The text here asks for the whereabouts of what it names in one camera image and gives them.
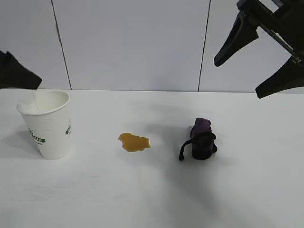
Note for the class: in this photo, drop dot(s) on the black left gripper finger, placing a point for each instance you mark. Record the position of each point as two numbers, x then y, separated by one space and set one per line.
16 76

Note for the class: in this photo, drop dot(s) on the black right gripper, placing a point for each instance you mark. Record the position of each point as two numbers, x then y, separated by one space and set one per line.
287 21

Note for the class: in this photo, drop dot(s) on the white paper coffee cup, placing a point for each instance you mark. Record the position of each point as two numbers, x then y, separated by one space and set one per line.
52 133

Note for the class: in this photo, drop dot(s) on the brown coffee spill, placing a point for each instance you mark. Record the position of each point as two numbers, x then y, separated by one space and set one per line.
134 142

